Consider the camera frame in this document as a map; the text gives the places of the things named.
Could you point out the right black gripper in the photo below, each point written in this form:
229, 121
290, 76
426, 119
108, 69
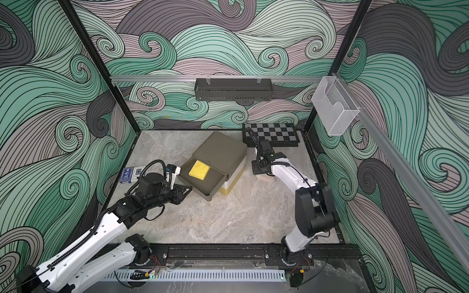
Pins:
259, 166

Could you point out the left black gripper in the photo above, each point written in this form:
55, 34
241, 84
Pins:
176, 194

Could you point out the yellow sponge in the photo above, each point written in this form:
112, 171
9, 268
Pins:
199, 170

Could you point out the olive three-drawer storage box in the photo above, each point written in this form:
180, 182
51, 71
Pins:
226, 155

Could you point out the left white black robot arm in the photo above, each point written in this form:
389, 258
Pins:
77, 267

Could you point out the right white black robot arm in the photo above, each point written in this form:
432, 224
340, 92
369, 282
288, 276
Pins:
314, 212

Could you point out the black white chessboard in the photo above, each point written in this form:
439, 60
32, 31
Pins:
279, 134

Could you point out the white playing card box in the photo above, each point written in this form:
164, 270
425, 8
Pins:
137, 171

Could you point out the blue playing card box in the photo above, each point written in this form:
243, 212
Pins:
126, 175

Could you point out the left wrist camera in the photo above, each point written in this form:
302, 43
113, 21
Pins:
172, 171

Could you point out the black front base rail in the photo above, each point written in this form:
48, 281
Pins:
268, 254

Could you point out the black wall-mounted tray shelf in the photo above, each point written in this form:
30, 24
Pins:
233, 89

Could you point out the clear acrylic wall holder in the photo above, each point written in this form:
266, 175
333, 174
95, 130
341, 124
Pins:
334, 103

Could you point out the white slotted cable duct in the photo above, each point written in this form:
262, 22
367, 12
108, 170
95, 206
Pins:
202, 275

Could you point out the aluminium right wall rail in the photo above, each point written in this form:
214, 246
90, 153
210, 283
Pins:
443, 222

